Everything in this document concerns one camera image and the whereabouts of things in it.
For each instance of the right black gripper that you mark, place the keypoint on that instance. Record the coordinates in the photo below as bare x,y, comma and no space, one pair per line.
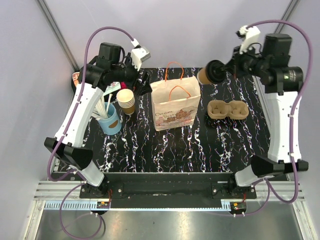
233,66

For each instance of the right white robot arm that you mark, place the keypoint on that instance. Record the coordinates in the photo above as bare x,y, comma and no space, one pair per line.
282,84

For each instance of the black coffee cup lid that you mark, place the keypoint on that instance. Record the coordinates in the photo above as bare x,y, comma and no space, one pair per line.
215,72

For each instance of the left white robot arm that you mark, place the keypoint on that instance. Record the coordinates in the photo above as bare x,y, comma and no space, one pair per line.
66,144

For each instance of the colourful rabbit print cloth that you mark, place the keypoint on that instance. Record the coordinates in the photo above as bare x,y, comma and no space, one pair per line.
115,86

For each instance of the stack of brown cup carriers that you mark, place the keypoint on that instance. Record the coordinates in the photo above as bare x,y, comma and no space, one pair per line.
235,110

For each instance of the aluminium frame rail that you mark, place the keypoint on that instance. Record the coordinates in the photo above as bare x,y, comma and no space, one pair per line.
163,217

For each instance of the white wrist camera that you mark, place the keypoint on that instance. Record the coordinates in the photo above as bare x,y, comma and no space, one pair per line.
249,36
139,54

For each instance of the red folded cloth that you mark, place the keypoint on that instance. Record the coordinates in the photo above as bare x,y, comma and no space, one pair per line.
123,85

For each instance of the stack of paper coffee cups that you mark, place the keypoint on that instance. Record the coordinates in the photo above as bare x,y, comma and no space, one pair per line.
126,101

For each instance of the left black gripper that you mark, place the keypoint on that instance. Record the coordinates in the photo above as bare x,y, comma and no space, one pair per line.
144,86

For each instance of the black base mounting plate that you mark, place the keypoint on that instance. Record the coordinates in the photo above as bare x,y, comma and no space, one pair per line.
164,191

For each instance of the light blue straw holder cup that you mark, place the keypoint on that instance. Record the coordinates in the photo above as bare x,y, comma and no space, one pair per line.
111,125

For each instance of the single brown paper cup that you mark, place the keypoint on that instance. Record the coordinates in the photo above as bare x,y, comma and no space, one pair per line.
202,77

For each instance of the beige paper takeout bag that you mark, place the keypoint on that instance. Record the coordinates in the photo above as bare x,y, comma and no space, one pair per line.
174,102

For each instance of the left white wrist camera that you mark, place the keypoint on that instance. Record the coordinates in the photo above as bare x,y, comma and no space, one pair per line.
139,54

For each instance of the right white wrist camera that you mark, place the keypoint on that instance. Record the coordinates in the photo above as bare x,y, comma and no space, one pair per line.
249,36

